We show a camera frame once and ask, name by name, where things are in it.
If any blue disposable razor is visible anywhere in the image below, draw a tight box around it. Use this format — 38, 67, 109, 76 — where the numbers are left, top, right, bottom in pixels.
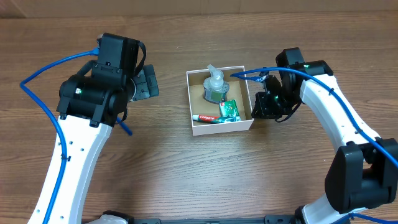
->
116, 117, 132, 136

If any green Dettol soap bar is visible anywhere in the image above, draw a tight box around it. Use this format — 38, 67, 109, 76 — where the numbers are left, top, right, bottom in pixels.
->
219, 100, 241, 121

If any clear pump soap bottle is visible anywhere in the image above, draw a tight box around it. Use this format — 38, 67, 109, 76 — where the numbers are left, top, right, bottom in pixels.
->
203, 64, 229, 104

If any green toothpaste tube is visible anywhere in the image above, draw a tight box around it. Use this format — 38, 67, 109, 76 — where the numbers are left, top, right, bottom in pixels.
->
192, 114, 241, 124

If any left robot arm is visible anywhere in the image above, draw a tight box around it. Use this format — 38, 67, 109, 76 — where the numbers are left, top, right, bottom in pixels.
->
29, 33, 159, 223

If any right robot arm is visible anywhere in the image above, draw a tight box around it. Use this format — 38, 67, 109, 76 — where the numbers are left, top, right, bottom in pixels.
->
251, 48, 397, 223

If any white cardboard box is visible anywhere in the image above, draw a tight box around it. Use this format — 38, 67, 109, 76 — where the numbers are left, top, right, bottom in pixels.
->
187, 65, 254, 136

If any right blue cable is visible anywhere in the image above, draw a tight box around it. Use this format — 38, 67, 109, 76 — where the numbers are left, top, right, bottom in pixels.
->
229, 67, 398, 170

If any blue cable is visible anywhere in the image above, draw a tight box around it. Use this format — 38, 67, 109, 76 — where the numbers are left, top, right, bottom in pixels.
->
19, 47, 100, 224
229, 67, 398, 170

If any left blue cable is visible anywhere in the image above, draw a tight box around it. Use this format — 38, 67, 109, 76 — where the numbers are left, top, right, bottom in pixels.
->
19, 47, 100, 224

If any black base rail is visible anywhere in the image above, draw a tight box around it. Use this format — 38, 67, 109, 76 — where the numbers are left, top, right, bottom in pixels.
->
86, 210, 302, 224

